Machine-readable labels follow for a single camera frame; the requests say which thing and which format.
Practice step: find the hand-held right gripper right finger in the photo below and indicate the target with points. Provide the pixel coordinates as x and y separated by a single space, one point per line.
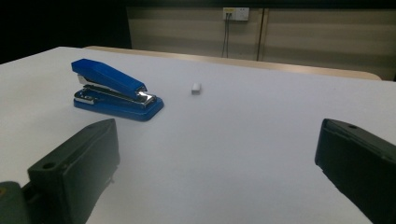
361 161

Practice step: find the white table cover sheet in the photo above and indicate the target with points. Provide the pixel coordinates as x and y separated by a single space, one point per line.
233 149

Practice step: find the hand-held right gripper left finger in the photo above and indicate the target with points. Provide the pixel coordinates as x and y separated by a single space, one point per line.
77 161

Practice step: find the blue stapler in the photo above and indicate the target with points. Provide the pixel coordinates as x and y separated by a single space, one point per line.
106 74

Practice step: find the white wall socket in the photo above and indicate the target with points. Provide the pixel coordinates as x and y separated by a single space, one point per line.
239 14

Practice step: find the small white staple strip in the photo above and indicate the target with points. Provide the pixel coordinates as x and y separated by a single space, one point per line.
196 88

